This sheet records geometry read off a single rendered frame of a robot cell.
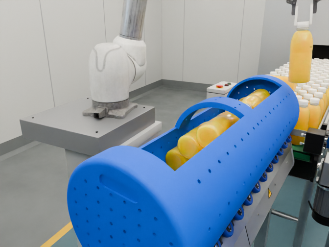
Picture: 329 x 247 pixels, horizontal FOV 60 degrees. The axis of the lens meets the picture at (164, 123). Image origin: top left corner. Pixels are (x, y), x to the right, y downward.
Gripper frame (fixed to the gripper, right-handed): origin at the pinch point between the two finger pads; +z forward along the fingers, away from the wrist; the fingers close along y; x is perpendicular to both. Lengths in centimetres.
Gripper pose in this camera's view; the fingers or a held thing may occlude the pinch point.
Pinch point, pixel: (303, 15)
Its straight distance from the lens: 111.8
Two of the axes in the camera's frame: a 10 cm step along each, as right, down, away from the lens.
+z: 0.8, 9.4, 3.2
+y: 9.0, 0.7, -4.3
